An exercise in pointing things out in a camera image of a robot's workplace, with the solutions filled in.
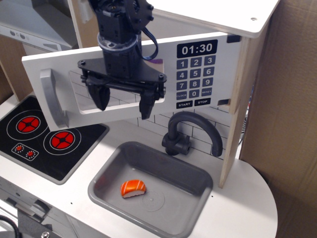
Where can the brown cardboard box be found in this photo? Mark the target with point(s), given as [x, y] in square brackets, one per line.
[280, 141]

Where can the dark grey toy faucet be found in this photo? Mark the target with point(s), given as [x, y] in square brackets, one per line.
[188, 130]

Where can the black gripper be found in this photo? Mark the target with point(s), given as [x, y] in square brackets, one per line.
[123, 71]

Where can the grey range hood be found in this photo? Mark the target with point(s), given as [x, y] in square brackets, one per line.
[38, 23]

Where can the white toy microwave door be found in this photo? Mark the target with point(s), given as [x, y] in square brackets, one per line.
[200, 71]

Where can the wooden toy microwave cabinet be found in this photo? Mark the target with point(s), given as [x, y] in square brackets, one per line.
[247, 18]

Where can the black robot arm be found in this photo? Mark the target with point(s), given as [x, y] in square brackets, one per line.
[121, 23]

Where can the grey oven front panel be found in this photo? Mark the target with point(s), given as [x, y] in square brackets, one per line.
[63, 225]

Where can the grey toy sink basin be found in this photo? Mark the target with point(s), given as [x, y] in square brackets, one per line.
[176, 191]

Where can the orange salmon sushi toy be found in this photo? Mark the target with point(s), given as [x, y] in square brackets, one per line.
[132, 188]

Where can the black metal bracket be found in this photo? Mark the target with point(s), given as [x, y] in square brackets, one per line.
[29, 228]

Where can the black toy stovetop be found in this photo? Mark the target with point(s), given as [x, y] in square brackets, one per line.
[26, 139]

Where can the purple toy eggplant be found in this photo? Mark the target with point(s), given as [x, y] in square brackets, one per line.
[156, 61]

